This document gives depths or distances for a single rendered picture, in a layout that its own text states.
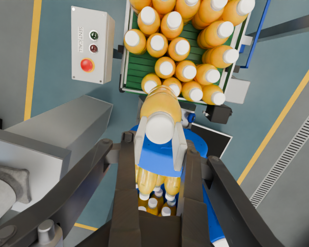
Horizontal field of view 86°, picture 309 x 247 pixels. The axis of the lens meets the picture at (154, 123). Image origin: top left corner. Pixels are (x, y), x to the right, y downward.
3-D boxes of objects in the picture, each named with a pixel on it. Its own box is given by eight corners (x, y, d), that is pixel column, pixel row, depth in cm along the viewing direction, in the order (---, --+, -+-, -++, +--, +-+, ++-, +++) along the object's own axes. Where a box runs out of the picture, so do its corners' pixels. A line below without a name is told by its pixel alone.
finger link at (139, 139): (138, 165, 16) (131, 164, 16) (144, 136, 23) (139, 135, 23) (142, 138, 15) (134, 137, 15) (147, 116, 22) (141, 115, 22)
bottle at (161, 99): (156, 79, 40) (149, 91, 22) (181, 94, 40) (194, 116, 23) (142, 104, 42) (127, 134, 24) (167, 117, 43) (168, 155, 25)
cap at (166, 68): (169, 60, 51) (170, 60, 49) (173, 72, 52) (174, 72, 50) (158, 64, 51) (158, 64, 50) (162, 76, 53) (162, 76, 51)
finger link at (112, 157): (129, 168, 15) (95, 163, 15) (136, 142, 19) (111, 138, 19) (131, 153, 14) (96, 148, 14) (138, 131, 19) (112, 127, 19)
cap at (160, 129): (154, 107, 23) (154, 110, 21) (178, 120, 23) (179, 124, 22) (141, 129, 24) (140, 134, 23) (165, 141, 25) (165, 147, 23)
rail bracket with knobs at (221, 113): (199, 114, 76) (205, 121, 67) (203, 99, 74) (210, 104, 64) (219, 117, 77) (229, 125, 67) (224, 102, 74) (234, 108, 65)
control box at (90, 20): (84, 76, 62) (70, 79, 52) (85, 15, 55) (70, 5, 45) (111, 81, 62) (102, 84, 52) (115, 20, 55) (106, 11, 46)
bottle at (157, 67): (169, 55, 67) (173, 52, 50) (173, 72, 70) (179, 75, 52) (152, 61, 68) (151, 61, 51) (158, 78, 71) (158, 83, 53)
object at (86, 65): (81, 70, 51) (80, 70, 50) (81, 58, 50) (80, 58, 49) (93, 72, 51) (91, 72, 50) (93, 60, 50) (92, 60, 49)
